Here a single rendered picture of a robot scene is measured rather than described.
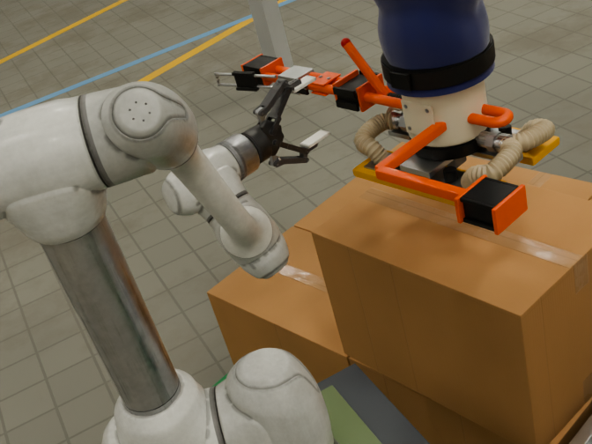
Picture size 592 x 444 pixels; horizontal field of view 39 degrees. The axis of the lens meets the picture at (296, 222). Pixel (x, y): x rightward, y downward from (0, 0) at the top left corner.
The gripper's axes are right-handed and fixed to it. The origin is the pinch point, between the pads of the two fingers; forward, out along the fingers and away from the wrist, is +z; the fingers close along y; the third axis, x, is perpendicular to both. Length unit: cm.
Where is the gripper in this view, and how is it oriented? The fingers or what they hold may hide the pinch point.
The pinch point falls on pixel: (314, 107)
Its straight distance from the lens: 189.4
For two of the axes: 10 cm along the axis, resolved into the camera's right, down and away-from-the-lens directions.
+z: 7.1, -5.1, 4.8
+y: 2.4, 8.2, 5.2
